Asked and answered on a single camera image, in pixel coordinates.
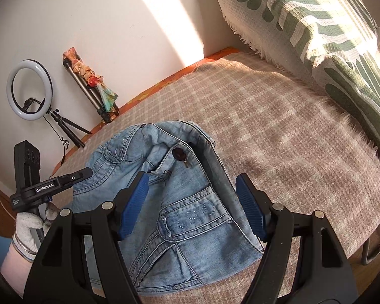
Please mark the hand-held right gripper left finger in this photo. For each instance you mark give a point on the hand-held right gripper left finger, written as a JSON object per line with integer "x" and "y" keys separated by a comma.
{"x": 134, "y": 205}

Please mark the grey metal frame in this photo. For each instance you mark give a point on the grey metal frame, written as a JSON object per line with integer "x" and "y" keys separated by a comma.
{"x": 367, "y": 255}

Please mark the orange patterned bedsheet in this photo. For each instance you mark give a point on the orange patterned bedsheet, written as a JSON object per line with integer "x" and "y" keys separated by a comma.
{"x": 164, "y": 84}

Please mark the person's left forearm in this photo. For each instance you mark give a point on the person's left forearm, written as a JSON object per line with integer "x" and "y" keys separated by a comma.
{"x": 15, "y": 274}

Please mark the person's left hand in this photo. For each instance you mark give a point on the person's left hand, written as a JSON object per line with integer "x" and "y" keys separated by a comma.
{"x": 25, "y": 228}

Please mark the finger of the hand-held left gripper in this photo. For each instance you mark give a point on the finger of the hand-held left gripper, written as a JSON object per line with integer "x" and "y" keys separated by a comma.
{"x": 80, "y": 174}

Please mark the light blue denim pants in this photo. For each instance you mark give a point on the light blue denim pants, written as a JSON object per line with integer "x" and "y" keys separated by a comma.
{"x": 183, "y": 196}

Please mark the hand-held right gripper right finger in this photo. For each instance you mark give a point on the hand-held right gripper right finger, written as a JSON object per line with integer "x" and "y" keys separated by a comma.
{"x": 250, "y": 202}

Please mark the colourful tied scarf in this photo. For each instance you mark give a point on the colourful tied scarf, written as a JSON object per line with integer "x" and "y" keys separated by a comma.
{"x": 82, "y": 66}

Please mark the beige checked blanket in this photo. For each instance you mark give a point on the beige checked blanket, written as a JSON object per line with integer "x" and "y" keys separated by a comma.
{"x": 272, "y": 117}

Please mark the green leaf patterned pillow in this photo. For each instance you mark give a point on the green leaf patterned pillow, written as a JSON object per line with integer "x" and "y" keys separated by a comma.
{"x": 272, "y": 15}

